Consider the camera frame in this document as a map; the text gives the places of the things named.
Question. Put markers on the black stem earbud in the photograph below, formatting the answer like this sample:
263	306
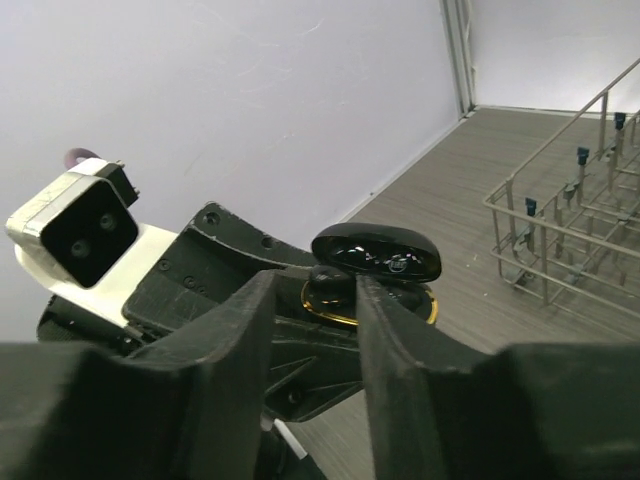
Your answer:
330	285

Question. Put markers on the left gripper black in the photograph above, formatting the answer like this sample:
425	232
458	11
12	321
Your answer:
313	367

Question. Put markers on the black square earbud case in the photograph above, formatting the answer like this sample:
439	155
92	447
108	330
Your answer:
403	261

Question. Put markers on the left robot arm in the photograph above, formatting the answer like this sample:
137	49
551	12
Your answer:
64	321

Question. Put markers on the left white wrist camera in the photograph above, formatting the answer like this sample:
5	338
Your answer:
78	239

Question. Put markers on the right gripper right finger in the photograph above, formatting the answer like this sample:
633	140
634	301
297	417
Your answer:
439	409

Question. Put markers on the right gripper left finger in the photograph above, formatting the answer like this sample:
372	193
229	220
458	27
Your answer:
185	407

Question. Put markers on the grey wire dish rack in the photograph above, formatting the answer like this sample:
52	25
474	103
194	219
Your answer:
566	220

